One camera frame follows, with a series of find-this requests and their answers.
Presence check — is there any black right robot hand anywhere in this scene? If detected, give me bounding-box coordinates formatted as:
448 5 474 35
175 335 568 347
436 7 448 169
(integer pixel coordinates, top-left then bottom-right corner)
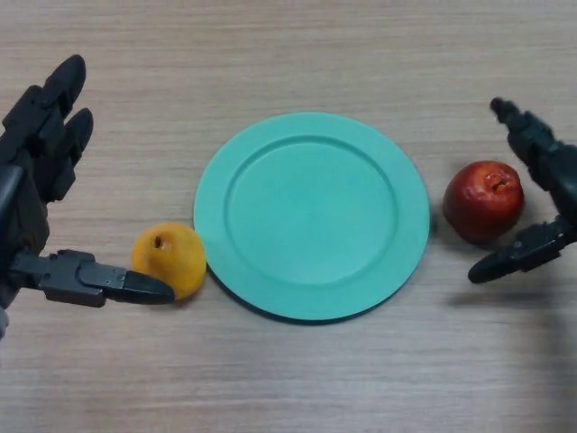
467 97 577 285

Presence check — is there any green round plate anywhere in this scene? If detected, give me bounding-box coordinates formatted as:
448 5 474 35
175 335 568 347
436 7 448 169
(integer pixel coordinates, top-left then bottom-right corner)
192 111 429 324

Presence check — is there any yellow pear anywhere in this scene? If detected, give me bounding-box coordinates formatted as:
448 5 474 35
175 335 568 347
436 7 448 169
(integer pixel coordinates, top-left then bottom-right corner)
130 222 207 302

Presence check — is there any red apple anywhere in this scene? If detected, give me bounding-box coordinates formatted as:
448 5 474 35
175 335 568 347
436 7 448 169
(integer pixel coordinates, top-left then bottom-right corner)
442 161 526 244

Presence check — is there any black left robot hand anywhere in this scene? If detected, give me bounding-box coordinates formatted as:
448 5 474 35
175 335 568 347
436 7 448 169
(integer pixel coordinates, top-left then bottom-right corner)
0 53 176 310

